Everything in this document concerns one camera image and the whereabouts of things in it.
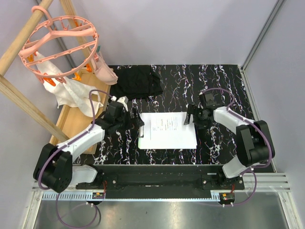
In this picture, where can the white paper stack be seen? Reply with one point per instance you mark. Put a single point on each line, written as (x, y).
(167, 131)

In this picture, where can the wooden tray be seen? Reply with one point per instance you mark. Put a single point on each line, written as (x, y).
(72, 121)

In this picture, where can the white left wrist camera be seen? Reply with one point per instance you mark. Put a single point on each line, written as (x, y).
(123, 100)

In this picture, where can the green clipboard folder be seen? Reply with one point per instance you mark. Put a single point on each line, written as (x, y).
(141, 134)

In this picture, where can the black marble pattern mat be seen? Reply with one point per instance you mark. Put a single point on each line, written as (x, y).
(181, 86)

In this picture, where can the wooden rack frame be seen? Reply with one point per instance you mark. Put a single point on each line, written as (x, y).
(27, 110)

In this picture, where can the black cloth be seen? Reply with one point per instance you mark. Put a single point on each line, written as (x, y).
(136, 82)

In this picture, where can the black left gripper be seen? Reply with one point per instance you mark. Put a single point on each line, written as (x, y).
(137, 117)

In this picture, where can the pink bra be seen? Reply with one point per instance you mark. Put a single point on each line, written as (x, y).
(103, 72)

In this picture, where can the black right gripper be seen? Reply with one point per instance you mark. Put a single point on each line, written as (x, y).
(203, 124)

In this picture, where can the grey slotted cable duct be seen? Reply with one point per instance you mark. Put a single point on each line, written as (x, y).
(91, 196)

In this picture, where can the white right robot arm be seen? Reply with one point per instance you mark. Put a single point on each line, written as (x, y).
(254, 146)

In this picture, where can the white towel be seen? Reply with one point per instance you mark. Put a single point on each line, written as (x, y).
(75, 94)

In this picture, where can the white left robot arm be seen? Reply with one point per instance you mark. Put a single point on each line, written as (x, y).
(55, 169)

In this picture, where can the aluminium corner post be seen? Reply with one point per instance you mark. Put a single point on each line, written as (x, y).
(263, 32)

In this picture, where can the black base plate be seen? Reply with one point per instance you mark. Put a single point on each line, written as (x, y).
(162, 182)

